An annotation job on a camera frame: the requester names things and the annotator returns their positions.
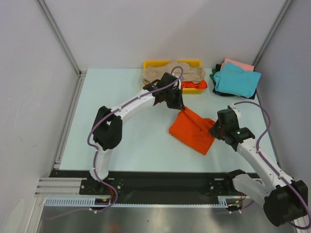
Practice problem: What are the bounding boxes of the white slotted cable duct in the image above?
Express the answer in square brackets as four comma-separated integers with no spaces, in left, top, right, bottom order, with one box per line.
[45,196,242,208]

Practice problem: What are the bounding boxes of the orange t-shirt in tray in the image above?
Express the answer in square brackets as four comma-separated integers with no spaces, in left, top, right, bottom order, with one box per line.
[182,80,208,90]

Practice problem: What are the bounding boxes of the black folded t-shirt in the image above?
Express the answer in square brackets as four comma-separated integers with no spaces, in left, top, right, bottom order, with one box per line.
[212,63,258,100]

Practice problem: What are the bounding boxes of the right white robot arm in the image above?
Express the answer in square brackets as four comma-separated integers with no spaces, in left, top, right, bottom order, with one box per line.
[209,107,311,226]

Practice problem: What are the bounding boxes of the green folded t-shirt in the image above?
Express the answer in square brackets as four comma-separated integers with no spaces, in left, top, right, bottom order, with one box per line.
[209,68,219,85]

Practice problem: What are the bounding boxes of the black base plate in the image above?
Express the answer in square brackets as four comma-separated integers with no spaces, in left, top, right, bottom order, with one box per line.
[50,169,246,202]

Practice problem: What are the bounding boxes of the aluminium frame post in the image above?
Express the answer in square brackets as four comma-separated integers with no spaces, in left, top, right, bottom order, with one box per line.
[253,0,294,68]
[36,0,86,166]

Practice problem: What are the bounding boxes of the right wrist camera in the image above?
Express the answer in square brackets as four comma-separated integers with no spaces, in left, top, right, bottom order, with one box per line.
[228,104,241,119]

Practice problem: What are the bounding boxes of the pink folded t-shirt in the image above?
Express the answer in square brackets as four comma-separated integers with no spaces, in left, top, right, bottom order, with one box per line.
[220,58,254,71]

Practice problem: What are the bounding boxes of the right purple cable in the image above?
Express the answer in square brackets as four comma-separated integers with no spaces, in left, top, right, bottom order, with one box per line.
[228,101,311,230]

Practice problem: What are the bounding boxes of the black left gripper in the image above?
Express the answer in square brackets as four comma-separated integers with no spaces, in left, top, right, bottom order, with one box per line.
[164,87,184,110]

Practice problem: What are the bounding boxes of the beige t-shirt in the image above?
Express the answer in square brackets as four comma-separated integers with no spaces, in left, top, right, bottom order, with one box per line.
[142,60,206,84]

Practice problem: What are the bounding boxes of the left aluminium frame post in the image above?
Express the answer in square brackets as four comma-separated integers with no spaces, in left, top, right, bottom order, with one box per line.
[36,0,86,166]

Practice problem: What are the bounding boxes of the yellow plastic tray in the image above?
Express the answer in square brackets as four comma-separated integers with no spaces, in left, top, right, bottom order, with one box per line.
[143,60,203,94]

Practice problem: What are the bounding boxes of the orange t-shirt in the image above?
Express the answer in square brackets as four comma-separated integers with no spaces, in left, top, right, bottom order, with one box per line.
[182,80,208,90]
[169,107,215,155]

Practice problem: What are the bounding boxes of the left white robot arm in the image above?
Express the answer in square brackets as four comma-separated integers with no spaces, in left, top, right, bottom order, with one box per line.
[87,66,185,195]

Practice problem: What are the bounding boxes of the right aluminium frame post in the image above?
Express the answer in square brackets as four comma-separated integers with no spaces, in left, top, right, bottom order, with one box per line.
[253,0,294,68]

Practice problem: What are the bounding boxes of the light blue folded t-shirt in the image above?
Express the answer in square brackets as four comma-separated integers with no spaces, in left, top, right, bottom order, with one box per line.
[213,62,262,98]

